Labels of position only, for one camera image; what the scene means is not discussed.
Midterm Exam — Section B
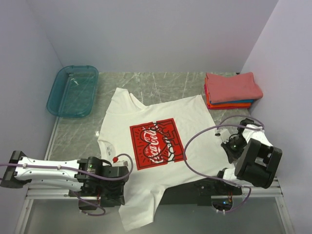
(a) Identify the white t shirt red print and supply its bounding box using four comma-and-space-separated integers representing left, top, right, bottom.
97, 88, 230, 231

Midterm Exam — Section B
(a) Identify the aluminium rail frame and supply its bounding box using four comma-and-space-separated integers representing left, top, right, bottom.
15, 179, 294, 234

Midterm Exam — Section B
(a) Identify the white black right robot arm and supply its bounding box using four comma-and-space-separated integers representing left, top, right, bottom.
214, 118, 282, 195

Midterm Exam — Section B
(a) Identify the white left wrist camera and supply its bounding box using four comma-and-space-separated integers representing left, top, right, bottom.
112, 157, 128, 167

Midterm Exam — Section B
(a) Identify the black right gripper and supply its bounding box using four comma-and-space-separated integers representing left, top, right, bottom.
221, 135, 247, 164

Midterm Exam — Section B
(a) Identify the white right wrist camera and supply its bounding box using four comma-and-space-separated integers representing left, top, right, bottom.
215, 128, 231, 142

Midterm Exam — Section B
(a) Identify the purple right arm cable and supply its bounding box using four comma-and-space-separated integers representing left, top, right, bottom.
183, 116, 266, 214

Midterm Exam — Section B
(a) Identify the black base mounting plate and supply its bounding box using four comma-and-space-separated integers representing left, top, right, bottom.
78, 178, 242, 212

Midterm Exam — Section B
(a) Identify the teal plastic bin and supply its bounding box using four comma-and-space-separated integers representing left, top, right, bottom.
46, 65, 98, 118

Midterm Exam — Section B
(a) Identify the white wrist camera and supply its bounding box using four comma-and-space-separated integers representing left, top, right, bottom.
112, 157, 128, 167
215, 128, 231, 142

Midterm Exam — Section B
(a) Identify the blue folded t shirt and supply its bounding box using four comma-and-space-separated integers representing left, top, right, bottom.
209, 99, 254, 105

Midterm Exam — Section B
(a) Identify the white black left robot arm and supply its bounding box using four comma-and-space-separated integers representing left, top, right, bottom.
0, 151, 134, 211

